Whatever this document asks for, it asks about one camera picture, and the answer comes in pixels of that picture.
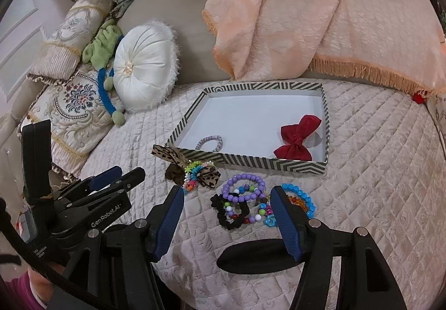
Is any green plush toy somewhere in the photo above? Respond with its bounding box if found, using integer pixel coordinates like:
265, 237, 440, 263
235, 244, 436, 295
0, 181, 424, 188
82, 19, 128, 127

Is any black scrunchie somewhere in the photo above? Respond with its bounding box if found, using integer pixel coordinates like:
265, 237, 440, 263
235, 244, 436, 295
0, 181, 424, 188
210, 193, 249, 230

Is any peach fringed blanket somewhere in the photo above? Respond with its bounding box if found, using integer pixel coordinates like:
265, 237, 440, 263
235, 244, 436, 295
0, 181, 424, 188
202, 0, 446, 96

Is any beige quilted sofa cover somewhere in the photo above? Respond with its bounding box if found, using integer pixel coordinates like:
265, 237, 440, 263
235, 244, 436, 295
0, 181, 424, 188
75, 80, 446, 310

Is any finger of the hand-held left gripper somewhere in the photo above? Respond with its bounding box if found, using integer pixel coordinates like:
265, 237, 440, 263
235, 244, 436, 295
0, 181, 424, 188
83, 167, 146, 210
57, 166, 122, 200

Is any purple bead bracelet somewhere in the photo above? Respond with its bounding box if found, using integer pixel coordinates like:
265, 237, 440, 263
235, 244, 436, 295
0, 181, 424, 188
222, 173, 267, 204

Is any striped cardboard tray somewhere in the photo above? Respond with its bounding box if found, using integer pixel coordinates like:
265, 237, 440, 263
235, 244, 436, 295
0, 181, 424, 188
164, 82, 330, 175

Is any multicolour round bead bracelet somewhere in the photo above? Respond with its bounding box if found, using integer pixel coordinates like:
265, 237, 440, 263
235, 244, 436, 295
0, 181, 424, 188
223, 185, 269, 225

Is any leopard print bow hair tie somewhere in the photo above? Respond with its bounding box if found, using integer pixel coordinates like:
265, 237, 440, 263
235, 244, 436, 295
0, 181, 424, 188
152, 144, 222, 189

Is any grey sofa backrest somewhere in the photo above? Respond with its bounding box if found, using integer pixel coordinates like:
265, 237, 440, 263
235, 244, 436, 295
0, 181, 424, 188
118, 0, 232, 84

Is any floral embroidered pillow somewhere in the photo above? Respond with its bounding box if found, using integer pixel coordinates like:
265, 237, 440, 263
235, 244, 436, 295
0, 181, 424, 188
21, 62, 121, 178

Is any rainbow star bead bracelet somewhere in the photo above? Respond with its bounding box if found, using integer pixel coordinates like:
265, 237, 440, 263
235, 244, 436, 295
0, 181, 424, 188
181, 160, 215, 195

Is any white round cushion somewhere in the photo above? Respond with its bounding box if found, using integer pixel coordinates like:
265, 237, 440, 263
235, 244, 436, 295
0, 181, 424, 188
113, 20, 182, 113

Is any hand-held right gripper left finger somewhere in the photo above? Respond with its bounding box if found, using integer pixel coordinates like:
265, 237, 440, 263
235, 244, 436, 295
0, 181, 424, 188
52, 185, 185, 310

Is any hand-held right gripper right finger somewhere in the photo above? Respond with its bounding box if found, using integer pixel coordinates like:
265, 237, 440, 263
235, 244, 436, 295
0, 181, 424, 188
270, 185, 408, 310

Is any beige bolster pillow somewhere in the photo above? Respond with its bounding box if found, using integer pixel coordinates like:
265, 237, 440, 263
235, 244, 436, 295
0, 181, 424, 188
28, 0, 115, 81

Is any red fabric bow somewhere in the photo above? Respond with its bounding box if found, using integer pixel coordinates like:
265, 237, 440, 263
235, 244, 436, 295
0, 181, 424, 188
273, 114, 323, 160

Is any pale lilac bead bracelet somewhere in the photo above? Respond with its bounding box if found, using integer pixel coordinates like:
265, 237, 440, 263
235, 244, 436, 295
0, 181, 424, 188
195, 135, 224, 151

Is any black cable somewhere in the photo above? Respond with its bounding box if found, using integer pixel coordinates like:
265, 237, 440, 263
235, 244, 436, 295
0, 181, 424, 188
0, 197, 115, 310

